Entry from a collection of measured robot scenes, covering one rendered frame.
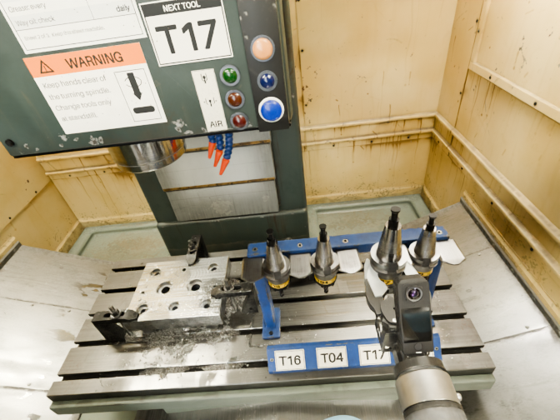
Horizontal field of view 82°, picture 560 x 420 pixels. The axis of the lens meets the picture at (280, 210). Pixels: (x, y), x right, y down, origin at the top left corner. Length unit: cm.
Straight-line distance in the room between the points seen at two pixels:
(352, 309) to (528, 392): 49
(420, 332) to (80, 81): 59
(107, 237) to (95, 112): 167
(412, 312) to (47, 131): 60
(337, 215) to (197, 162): 89
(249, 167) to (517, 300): 100
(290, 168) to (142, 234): 108
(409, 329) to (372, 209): 141
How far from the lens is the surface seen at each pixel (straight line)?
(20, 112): 60
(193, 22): 46
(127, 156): 72
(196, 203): 141
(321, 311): 105
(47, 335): 163
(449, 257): 80
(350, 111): 163
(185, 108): 50
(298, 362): 94
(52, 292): 174
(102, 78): 52
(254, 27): 45
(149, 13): 48
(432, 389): 51
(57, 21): 52
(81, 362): 121
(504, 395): 118
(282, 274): 73
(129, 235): 211
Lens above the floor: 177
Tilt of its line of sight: 38 degrees down
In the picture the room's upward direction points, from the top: 9 degrees counter-clockwise
